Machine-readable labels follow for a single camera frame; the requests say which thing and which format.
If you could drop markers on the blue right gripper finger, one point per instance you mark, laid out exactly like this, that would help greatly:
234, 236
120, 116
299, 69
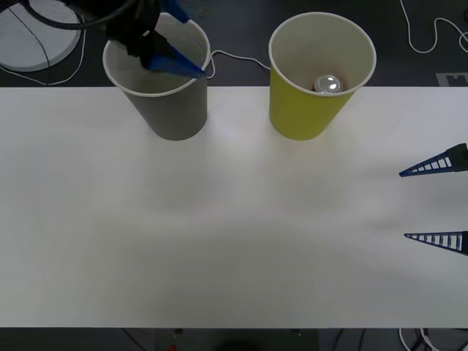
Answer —
451, 161
453, 240

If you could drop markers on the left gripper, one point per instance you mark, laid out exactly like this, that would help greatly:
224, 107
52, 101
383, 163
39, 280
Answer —
137, 40

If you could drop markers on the red and yellow drink can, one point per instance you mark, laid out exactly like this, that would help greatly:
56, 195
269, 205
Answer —
328, 84

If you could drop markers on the grey plastic waste bin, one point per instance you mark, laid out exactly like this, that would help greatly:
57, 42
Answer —
175, 117

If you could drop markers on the grey floor plate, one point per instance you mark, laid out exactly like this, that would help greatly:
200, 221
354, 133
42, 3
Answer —
453, 79

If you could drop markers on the yellow-green plastic waste bin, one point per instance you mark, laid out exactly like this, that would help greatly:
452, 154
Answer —
303, 113

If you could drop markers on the round white disc base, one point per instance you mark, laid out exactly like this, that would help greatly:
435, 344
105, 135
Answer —
25, 47

